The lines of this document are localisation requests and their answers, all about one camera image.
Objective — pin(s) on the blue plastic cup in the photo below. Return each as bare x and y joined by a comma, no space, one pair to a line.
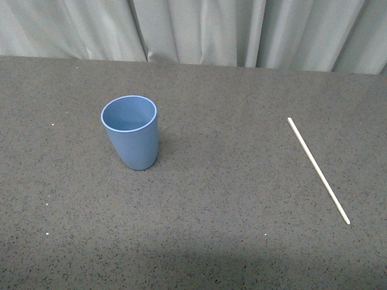
131,123

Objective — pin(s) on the grey curtain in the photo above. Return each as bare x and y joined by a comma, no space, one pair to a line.
342,36

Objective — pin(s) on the white chopstick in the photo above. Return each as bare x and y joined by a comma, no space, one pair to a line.
318,170

